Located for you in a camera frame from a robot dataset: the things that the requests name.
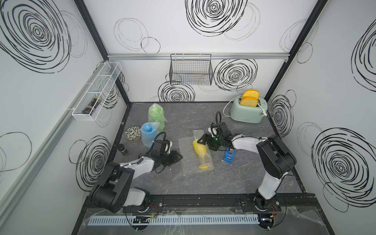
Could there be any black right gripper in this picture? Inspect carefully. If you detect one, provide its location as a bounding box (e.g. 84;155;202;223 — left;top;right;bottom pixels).
197;134;223;151

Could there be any yellow plastic wine glass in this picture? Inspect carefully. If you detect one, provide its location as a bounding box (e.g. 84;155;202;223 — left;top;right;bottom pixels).
193;140;212;169

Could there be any blue tape dispenser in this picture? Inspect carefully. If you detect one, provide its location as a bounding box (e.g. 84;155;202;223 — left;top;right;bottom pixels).
223;148;236;163

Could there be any blue plastic wine glass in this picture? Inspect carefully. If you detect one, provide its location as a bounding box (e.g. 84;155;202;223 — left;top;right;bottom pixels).
141;123;159;146

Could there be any green plastic wine glass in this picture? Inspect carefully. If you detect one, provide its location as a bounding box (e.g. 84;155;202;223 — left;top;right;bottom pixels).
148;105;166;131

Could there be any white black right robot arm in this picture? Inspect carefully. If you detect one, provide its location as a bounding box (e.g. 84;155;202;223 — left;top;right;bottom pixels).
196;122;297;211

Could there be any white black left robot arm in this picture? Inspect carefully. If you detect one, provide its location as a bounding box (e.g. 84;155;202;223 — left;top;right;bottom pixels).
89;150;183;213

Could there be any mint green toaster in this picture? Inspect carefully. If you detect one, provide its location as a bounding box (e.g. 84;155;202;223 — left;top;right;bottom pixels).
230;96;268;123

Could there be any patterned small bowl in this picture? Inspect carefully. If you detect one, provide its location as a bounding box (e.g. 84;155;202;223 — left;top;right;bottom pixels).
124;126;142;142

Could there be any small dark cylinder jar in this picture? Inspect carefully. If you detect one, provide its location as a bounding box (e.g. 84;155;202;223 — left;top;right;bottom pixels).
117;144;128;156

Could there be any front yellow toast slice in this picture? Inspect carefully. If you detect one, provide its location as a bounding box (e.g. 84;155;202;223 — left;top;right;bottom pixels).
240;97;258;107

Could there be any yellow toast slice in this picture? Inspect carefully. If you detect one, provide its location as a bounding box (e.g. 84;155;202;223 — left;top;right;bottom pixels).
242;90;259;99
240;97;258;107

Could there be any rear yellow toast slice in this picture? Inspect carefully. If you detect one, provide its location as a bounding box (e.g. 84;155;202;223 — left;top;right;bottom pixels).
242;90;259;99

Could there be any dark item in shelf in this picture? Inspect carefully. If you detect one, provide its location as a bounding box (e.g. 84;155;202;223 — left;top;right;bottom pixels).
82;97;101;115

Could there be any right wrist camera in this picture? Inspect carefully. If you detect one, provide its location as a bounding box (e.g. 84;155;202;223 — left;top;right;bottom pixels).
208;123;217;137

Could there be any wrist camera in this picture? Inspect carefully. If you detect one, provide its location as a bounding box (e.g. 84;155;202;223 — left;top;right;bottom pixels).
208;123;217;137
160;140;172;154

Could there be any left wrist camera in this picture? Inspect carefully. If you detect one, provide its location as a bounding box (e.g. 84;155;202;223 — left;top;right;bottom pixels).
160;140;172;154

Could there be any black corrugated left cable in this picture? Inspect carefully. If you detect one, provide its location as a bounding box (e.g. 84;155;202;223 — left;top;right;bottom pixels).
146;131;167;153

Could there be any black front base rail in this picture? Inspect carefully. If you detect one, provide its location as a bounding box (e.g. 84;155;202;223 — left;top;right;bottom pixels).
83;193;319;213

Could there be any white slotted cable duct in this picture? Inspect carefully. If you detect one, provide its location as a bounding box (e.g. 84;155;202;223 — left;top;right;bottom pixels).
88;214;259;226

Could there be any black wire wall basket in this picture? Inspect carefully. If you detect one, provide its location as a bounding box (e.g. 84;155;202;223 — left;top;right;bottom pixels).
169;59;213;86

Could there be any aluminium wall rail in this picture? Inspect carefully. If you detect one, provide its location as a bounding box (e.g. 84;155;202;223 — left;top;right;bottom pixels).
108;52;290;61

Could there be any white wire wall shelf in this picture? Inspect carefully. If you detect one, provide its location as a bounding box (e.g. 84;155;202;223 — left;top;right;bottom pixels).
72;61;121;121

